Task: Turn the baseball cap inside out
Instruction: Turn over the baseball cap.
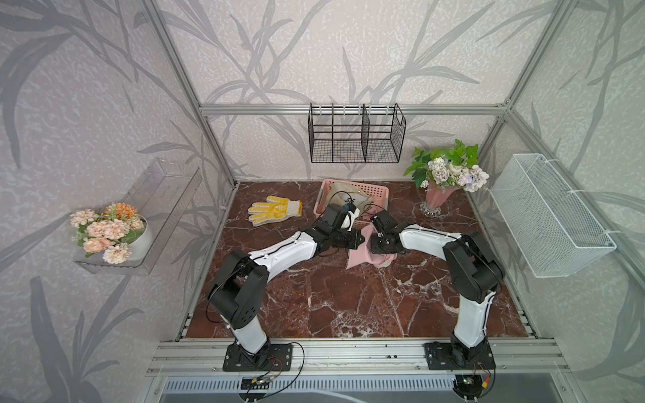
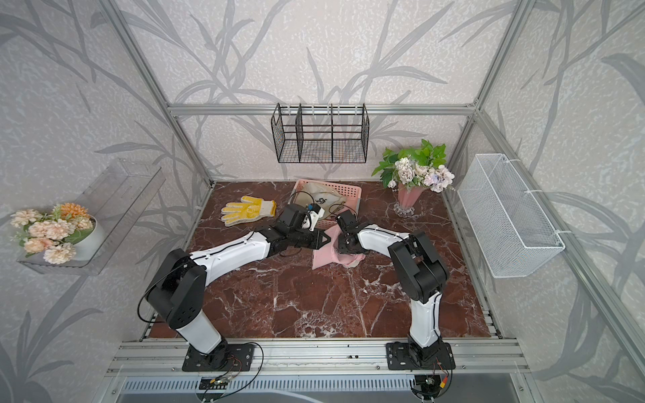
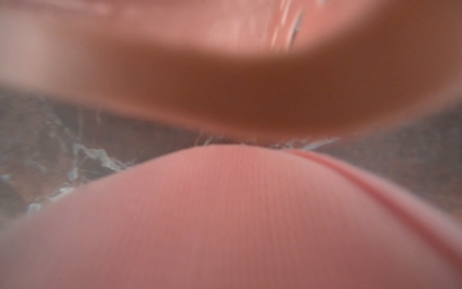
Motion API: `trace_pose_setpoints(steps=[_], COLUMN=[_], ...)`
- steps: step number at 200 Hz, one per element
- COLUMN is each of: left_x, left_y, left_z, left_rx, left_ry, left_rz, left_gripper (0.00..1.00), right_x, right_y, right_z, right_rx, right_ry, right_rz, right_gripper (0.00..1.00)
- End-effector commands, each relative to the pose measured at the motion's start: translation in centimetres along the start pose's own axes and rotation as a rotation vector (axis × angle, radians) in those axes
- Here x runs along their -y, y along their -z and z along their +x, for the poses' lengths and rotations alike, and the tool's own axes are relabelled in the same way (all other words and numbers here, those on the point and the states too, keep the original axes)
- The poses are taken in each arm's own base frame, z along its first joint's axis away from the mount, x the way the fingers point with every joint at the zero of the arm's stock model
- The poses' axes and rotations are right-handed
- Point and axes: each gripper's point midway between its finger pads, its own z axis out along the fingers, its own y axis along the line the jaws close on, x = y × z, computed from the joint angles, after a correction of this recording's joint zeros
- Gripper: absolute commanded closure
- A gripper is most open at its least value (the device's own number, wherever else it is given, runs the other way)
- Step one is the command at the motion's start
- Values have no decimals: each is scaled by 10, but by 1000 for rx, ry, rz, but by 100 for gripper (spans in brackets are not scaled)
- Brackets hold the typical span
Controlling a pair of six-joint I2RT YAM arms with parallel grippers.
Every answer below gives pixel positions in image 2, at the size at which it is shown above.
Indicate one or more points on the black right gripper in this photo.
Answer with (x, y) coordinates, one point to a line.
(341, 248)

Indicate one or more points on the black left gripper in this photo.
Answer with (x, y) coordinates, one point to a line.
(316, 243)

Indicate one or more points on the pink baseball cap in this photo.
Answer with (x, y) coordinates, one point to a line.
(329, 254)

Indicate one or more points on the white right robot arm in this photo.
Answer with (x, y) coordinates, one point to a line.
(420, 270)

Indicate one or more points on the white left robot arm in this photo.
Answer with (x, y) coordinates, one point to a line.
(177, 290)

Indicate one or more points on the beige baseball cap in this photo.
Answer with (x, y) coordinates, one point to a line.
(325, 196)

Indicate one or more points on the pink perforated plastic basket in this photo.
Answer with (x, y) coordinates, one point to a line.
(351, 193)

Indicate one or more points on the yellow white work glove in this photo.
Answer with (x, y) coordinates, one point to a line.
(248, 210)

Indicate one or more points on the pink glass vase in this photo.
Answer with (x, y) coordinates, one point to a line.
(406, 200)

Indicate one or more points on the artificial flower bouquet green leaves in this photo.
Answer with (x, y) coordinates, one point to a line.
(422, 167)

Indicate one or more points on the aluminium back crossbar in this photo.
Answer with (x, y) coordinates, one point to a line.
(372, 109)

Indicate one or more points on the white pot peach flowers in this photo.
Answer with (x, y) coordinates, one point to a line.
(67, 233)

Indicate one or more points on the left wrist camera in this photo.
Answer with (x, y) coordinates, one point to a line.
(313, 214)

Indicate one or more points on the black wire wall basket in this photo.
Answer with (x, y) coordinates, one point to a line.
(320, 139)

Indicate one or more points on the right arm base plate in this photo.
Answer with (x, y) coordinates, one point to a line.
(410, 356)

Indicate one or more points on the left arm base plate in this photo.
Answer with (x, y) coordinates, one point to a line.
(225, 357)

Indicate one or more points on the white mesh wall basket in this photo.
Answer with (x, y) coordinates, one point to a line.
(515, 235)

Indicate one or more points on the clear acrylic wall shelf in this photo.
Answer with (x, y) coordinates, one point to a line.
(116, 199)

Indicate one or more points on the aluminium front rail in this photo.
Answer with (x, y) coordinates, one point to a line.
(318, 356)

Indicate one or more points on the aluminium frame corner post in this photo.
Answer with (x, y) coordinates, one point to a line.
(517, 23)

